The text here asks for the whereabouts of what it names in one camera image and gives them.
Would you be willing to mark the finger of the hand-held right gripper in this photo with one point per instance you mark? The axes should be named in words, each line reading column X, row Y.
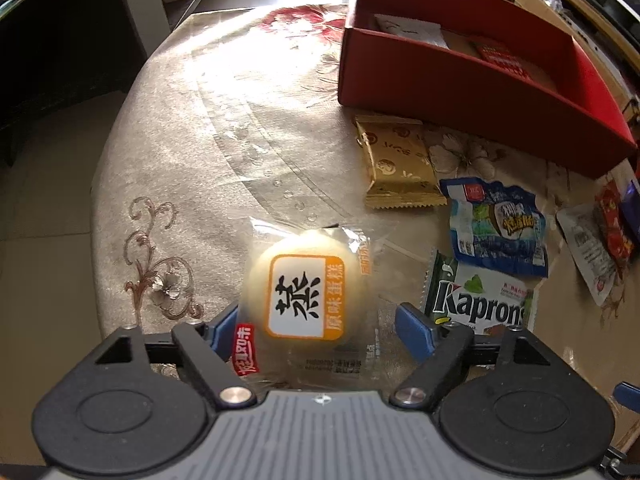
column 628, row 393

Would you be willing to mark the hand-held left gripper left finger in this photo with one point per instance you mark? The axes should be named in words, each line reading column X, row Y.
column 227, row 324

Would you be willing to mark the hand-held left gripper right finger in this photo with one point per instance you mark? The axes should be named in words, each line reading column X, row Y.
column 412, row 330

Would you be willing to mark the green white snack packet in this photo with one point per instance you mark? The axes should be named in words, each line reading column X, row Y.
column 475, row 295

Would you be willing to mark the steamed cake clear packet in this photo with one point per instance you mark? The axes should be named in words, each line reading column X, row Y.
column 295, row 300

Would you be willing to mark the blue white snack packet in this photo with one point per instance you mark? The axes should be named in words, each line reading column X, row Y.
column 495, row 230

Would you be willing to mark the gold snack packet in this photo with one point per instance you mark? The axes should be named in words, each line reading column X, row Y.
column 397, row 160

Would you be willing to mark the red gummy packet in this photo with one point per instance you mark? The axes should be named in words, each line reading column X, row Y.
column 614, row 220

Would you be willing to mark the purple wafer packet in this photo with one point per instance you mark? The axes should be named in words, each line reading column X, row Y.
column 631, row 210

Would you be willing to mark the red cardboard box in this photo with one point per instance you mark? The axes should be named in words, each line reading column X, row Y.
column 465, row 90

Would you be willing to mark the red label packet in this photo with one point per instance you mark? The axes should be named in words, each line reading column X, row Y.
column 502, row 59

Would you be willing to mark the small white packet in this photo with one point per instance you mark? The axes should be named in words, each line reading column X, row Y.
column 412, row 30

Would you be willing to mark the black cabinet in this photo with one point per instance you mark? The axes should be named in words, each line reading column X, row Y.
column 60, row 60

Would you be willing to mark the wooden shelf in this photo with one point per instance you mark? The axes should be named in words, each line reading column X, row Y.
column 575, row 5

